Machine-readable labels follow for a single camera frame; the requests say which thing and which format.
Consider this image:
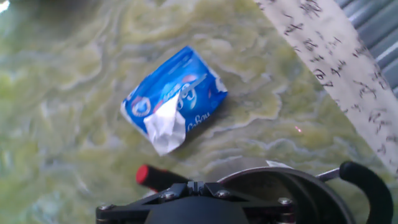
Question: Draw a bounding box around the black spoon with red tip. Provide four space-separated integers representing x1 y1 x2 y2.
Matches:
136 164 192 193

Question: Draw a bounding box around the green marble pattern table mat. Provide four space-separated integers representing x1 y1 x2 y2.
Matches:
0 0 398 224

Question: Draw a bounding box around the blue tissue pack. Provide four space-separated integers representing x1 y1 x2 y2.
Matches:
120 45 229 156

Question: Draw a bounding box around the beige calligraphy cloth strip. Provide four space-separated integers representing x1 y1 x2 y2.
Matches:
253 0 398 177

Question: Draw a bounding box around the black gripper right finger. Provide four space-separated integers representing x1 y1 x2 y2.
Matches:
195 182 296 224

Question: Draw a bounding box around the steel pot with black handles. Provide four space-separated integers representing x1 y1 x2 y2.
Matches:
201 157 394 224

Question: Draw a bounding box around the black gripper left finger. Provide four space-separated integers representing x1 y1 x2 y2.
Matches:
95 182 195 224

